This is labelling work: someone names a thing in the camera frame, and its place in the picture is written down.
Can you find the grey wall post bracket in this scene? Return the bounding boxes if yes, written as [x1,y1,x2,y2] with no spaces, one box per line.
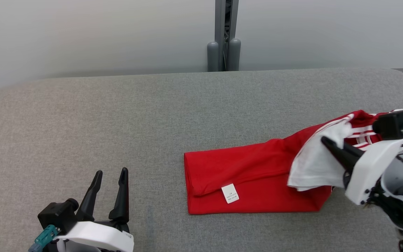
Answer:
[214,0,240,72]

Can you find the left camera cable teal plug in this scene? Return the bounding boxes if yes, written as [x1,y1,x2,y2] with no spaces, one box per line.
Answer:
[28,225,61,252]

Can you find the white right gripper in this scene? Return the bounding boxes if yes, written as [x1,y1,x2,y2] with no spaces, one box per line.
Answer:
[321,135,403,205]

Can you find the red shorts with white panel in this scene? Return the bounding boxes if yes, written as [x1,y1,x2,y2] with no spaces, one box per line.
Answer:
[184,133,334,215]

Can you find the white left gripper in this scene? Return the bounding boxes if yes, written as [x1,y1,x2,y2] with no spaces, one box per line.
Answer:
[54,167,135,252]

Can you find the grey cylinder post foot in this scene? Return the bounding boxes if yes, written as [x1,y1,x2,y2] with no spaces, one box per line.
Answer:
[228,38,241,72]
[207,41,220,72]

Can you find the red garment with white stripes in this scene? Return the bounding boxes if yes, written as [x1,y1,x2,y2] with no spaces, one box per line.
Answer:
[287,108,403,193]

